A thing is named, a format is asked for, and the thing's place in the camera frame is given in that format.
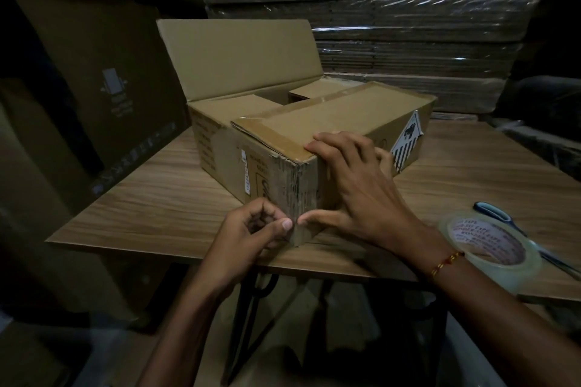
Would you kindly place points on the person's right hand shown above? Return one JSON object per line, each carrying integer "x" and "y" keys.
{"x": 367, "y": 200}

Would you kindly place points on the person's right thumb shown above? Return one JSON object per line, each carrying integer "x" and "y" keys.
{"x": 322, "y": 219}

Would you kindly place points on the person's left forearm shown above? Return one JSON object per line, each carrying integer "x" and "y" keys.
{"x": 195, "y": 337}

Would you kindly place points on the small taped cardboard box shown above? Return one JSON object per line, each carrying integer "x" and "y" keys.
{"x": 336, "y": 114}

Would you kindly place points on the large open cardboard box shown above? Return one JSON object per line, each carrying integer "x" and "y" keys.
{"x": 236, "y": 60}

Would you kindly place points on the clear packing tape roll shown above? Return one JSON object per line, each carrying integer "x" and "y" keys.
{"x": 522, "y": 266}

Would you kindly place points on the white striped diamond sticker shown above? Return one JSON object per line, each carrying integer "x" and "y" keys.
{"x": 407, "y": 139}

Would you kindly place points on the person's left hand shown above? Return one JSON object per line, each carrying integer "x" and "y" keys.
{"x": 236, "y": 250}

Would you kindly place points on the tall printed cardboard carton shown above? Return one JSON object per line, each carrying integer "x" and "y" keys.
{"x": 90, "y": 83}

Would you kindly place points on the person's right forearm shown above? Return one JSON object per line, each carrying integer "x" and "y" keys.
{"x": 499, "y": 327}

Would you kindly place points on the stack of wrapped flat cardboard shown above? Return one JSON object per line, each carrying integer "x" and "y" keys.
{"x": 408, "y": 19}

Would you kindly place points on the person's left thumb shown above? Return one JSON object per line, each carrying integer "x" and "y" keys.
{"x": 277, "y": 231}

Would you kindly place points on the person's right middle finger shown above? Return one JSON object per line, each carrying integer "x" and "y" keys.
{"x": 342, "y": 139}

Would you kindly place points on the black metal table frame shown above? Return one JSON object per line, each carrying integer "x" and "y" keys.
{"x": 247, "y": 323}

